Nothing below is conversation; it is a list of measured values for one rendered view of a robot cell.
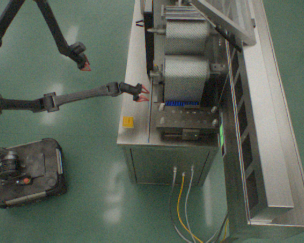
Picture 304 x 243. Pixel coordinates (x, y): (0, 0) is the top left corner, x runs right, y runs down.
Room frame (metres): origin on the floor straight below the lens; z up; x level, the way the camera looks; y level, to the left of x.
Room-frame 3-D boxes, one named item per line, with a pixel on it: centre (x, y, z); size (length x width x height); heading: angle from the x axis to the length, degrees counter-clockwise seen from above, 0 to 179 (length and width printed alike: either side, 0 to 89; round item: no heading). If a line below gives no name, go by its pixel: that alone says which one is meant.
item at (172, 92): (1.05, -0.21, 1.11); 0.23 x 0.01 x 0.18; 85
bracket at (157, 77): (1.16, -0.05, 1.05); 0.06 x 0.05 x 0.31; 85
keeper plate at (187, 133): (0.83, -0.24, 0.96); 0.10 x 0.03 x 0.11; 85
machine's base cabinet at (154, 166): (2.05, -0.23, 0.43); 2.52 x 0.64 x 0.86; 175
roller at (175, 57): (1.23, -0.22, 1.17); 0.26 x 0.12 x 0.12; 85
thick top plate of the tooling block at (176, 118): (0.93, -0.24, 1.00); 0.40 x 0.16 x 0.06; 85
